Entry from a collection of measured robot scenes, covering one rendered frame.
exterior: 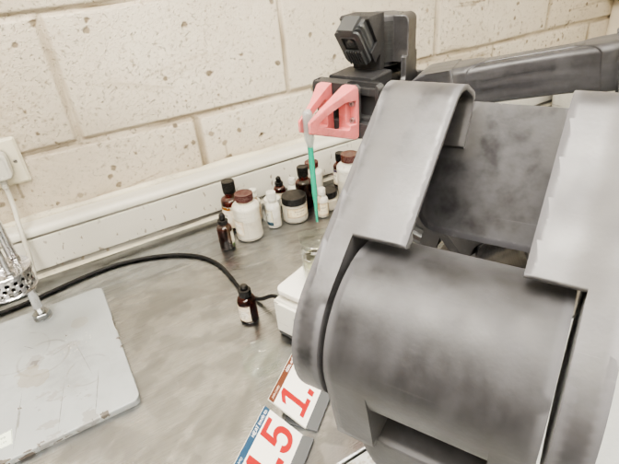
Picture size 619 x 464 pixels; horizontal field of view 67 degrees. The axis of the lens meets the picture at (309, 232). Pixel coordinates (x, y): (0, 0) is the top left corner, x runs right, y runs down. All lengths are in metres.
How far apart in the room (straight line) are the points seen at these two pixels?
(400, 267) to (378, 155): 0.04
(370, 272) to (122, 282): 0.81
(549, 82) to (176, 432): 0.62
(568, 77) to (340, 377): 0.54
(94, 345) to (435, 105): 0.70
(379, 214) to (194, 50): 0.87
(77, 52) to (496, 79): 0.69
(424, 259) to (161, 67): 0.87
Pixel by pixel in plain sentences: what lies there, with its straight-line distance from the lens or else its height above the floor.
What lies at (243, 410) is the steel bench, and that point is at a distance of 0.65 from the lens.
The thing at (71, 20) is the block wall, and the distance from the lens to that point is 0.96.
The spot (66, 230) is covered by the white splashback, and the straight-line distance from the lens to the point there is 1.00.
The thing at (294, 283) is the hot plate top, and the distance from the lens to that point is 0.68.
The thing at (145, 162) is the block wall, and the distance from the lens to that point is 1.02.
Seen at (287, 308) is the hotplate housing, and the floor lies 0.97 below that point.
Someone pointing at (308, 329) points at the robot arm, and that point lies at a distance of 0.16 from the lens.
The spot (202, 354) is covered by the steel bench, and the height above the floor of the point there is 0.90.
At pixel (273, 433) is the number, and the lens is 0.59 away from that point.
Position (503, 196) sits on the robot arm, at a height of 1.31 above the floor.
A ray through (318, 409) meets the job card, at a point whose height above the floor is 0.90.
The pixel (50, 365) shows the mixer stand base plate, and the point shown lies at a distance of 0.81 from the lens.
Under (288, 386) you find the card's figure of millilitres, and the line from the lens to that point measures 0.62.
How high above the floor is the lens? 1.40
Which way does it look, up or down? 31 degrees down
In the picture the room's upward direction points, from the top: 6 degrees counter-clockwise
